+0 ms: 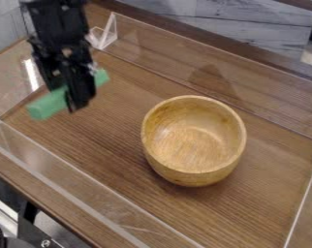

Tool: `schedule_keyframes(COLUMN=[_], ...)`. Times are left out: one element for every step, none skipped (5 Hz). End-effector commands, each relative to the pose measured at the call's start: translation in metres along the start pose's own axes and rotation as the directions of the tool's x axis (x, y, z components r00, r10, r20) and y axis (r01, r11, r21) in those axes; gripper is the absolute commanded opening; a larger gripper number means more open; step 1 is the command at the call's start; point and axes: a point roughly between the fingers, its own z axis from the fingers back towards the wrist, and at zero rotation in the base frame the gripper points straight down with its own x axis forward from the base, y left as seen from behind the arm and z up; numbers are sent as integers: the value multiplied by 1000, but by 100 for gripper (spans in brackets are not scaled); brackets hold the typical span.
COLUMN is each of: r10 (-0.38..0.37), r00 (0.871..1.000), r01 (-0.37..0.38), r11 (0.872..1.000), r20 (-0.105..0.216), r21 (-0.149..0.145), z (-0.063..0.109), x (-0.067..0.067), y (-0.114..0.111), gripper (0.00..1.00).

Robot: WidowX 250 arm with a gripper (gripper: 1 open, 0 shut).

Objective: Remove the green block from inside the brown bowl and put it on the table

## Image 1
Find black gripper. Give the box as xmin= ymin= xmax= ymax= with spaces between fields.
xmin=27 ymin=18 xmax=98 ymax=114

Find green rectangular block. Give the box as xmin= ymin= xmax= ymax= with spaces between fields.
xmin=25 ymin=68 xmax=111 ymax=122

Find brown wooden bowl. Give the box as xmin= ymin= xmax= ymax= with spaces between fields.
xmin=141 ymin=95 xmax=248 ymax=187

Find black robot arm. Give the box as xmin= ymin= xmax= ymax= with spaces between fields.
xmin=20 ymin=0 xmax=96 ymax=112

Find clear acrylic tray walls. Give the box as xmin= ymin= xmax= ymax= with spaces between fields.
xmin=0 ymin=8 xmax=312 ymax=248

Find black table leg bracket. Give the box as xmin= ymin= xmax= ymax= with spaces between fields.
xmin=17 ymin=201 xmax=64 ymax=248

